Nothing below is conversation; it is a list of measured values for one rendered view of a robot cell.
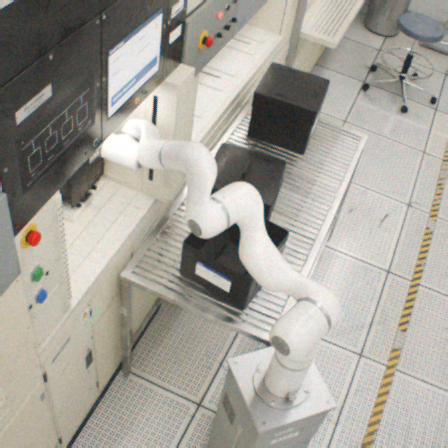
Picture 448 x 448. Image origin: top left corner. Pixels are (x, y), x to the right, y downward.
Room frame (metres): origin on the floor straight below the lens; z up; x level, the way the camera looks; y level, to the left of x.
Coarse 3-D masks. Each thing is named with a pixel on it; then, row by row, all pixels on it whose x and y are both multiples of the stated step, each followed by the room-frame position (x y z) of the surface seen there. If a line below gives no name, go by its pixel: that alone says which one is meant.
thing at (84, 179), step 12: (96, 156) 1.54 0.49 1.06; (84, 168) 1.47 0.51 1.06; (96, 168) 1.54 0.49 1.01; (72, 180) 1.40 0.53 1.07; (84, 180) 1.47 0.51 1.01; (96, 180) 1.54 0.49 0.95; (60, 192) 1.40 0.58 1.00; (72, 192) 1.39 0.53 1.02; (84, 192) 1.46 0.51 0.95; (72, 204) 1.39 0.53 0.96
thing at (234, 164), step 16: (224, 144) 1.97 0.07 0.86; (224, 160) 1.87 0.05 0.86; (240, 160) 1.89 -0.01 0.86; (256, 160) 1.91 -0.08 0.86; (272, 160) 1.93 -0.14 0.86; (224, 176) 1.78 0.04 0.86; (240, 176) 1.80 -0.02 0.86; (256, 176) 1.81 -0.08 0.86; (272, 176) 1.83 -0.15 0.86; (272, 192) 1.74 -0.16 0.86; (272, 208) 1.75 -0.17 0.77
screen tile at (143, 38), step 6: (150, 30) 1.47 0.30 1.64; (156, 30) 1.50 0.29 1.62; (138, 36) 1.40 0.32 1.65; (144, 36) 1.44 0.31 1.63; (150, 36) 1.47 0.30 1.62; (156, 36) 1.51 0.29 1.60; (138, 42) 1.41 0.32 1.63; (144, 42) 1.44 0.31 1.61; (156, 42) 1.51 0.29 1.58; (138, 48) 1.41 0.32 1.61; (150, 48) 1.47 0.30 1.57; (156, 48) 1.51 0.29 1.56; (144, 54) 1.44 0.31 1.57; (150, 54) 1.48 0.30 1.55; (138, 60) 1.41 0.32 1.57; (144, 60) 1.44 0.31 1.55; (138, 66) 1.41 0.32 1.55
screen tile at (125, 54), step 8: (128, 48) 1.35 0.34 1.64; (120, 56) 1.32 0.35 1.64; (128, 56) 1.36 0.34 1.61; (112, 64) 1.28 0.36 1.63; (120, 64) 1.32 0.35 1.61; (128, 64) 1.36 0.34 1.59; (112, 72) 1.28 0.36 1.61; (120, 72) 1.32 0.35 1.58; (128, 72) 1.36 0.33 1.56; (112, 80) 1.28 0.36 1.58; (120, 80) 1.32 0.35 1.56; (112, 88) 1.28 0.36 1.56
